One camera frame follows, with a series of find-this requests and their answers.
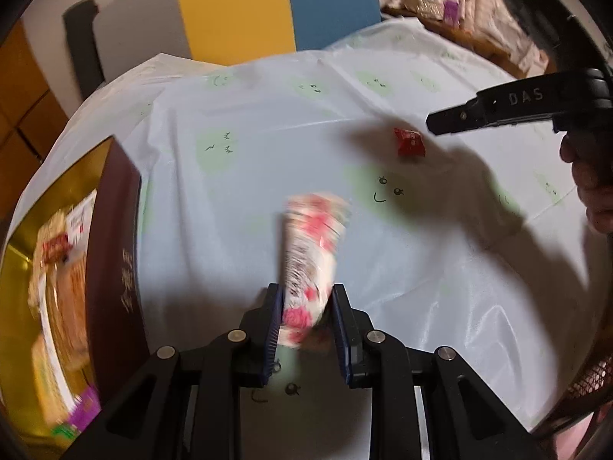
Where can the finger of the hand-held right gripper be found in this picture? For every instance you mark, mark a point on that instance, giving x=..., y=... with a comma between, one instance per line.
x=493, y=105

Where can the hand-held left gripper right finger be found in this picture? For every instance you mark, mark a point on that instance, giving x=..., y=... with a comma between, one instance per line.
x=342, y=335

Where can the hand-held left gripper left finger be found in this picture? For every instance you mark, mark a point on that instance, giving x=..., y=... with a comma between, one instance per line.
x=270, y=335

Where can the pink floral white packet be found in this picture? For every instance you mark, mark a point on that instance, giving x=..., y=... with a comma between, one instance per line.
x=311, y=249

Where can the red candy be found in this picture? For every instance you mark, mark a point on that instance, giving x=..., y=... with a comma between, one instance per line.
x=409, y=143

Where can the dark red gold-lined box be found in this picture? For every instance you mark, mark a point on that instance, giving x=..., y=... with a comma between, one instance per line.
x=117, y=249

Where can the purple snack packet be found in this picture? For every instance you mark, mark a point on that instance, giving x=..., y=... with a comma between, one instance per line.
x=86, y=409

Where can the long white snack packet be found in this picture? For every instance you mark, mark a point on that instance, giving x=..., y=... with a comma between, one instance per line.
x=79, y=220

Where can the red patterned snack packet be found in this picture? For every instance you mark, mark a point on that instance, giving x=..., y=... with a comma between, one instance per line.
x=57, y=248

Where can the clear puffed rice cracker packet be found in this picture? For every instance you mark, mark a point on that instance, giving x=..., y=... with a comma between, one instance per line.
x=38, y=292

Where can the person's right hand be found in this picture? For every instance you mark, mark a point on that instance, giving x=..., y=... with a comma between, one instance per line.
x=596, y=187

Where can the beige patterned curtain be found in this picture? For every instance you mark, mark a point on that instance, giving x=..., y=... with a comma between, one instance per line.
x=507, y=33

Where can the wooden side table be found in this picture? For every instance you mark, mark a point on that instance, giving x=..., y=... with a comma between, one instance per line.
x=479, y=45

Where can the small purple box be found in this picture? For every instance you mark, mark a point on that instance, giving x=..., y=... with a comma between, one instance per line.
x=451, y=9

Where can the light blue smiley tablecloth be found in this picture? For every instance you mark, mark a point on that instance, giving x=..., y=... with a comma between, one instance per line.
x=287, y=115

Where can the rattan chair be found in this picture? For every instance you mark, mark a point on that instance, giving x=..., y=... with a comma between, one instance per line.
x=589, y=378

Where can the pink cloth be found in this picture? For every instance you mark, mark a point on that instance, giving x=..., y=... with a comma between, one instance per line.
x=572, y=441

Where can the grey yellow blue chair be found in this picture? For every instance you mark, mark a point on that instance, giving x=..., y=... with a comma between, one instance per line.
x=230, y=5

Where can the orange wooden cabinet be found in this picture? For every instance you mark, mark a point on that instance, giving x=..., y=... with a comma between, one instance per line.
x=28, y=91

